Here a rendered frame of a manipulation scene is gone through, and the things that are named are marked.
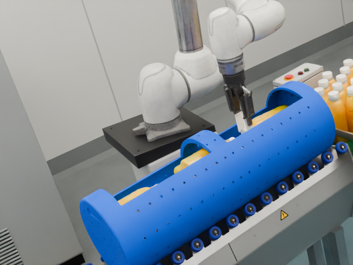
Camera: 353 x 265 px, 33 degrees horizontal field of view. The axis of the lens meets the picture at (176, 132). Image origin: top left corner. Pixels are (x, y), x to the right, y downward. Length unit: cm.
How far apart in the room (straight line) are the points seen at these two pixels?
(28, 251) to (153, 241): 184
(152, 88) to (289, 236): 77
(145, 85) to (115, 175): 219
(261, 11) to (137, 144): 77
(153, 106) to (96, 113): 238
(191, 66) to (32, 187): 133
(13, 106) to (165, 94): 108
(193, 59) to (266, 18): 52
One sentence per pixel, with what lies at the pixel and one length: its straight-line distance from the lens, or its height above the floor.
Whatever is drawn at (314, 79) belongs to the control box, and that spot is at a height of 106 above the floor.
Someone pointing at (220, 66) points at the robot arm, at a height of 140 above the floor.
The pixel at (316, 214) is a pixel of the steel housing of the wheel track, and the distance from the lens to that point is 225.
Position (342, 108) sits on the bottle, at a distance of 236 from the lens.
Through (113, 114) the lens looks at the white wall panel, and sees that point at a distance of 482.
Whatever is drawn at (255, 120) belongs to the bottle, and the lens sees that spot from 215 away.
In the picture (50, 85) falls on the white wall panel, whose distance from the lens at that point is 460.
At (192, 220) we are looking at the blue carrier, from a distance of 184.
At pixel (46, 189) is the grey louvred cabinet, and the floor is 57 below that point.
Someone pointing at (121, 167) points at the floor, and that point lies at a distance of 460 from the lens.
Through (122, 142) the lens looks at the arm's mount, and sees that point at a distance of 249.
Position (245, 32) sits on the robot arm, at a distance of 199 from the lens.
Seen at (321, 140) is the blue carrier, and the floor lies 107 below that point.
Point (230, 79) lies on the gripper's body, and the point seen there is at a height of 135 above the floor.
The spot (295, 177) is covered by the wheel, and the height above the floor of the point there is 97.
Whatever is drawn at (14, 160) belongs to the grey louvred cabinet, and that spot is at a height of 81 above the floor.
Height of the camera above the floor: 212
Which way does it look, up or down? 26 degrees down
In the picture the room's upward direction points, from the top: 16 degrees counter-clockwise
